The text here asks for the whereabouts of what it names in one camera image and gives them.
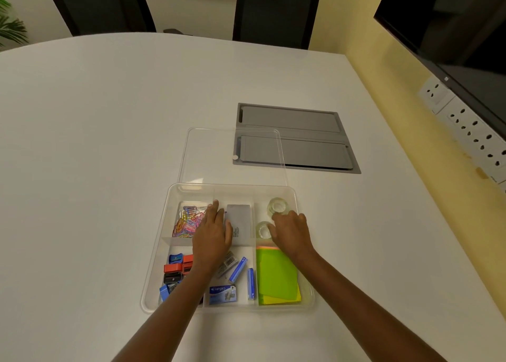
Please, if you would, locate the person's right hand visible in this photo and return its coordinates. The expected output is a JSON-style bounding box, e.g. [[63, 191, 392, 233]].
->
[[271, 210, 316, 262]]

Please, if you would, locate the person's left hand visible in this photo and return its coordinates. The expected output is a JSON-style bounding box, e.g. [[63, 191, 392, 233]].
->
[[192, 200, 234, 274]]

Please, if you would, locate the person's right forearm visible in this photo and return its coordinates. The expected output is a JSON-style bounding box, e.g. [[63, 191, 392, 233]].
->
[[283, 250, 448, 362]]

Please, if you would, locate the person's left forearm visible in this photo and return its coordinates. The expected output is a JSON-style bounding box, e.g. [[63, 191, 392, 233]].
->
[[112, 264, 224, 362]]

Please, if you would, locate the clear tape roll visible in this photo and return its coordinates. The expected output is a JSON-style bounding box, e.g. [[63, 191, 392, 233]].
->
[[266, 197, 291, 218], [256, 220, 276, 240]]

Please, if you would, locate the grey cardboard box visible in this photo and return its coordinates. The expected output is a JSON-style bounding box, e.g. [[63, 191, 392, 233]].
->
[[225, 204, 254, 240]]

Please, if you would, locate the clear packet with barcode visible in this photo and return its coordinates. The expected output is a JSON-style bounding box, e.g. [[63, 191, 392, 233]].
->
[[215, 254, 238, 278]]

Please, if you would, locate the pile of coloured paper clips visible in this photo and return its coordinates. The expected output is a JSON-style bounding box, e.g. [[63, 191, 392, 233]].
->
[[171, 204, 208, 240]]

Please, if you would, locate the green sticky note pad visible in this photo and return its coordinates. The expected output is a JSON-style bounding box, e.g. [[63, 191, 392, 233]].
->
[[256, 249, 300, 300]]

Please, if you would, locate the wide blue staple box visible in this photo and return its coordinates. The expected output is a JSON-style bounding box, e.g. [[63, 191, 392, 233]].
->
[[209, 285, 238, 305]]

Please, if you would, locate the clear plastic organizer tray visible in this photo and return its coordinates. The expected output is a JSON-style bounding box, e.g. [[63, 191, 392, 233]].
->
[[141, 183, 316, 314]]

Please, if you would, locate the clear plastic tray lid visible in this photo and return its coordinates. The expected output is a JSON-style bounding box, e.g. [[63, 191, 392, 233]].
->
[[178, 127, 288, 187]]

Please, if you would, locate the yellow sticky note pad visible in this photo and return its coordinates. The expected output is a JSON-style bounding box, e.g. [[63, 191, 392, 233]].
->
[[259, 282, 302, 306]]

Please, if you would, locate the black office chair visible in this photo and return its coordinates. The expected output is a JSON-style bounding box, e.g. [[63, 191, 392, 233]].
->
[[232, 0, 323, 50], [41, 0, 157, 37]]

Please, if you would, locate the green potted plant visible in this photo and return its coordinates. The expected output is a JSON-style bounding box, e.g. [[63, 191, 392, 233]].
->
[[0, 0, 29, 49]]

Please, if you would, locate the grey table cable hatch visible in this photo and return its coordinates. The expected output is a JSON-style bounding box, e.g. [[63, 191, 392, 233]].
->
[[232, 102, 362, 175]]

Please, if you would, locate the long white wall socket panel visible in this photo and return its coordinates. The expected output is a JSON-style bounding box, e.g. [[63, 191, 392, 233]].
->
[[432, 96, 506, 194]]

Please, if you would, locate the black wall monitor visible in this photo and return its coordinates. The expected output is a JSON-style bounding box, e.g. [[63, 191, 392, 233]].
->
[[373, 0, 506, 130]]

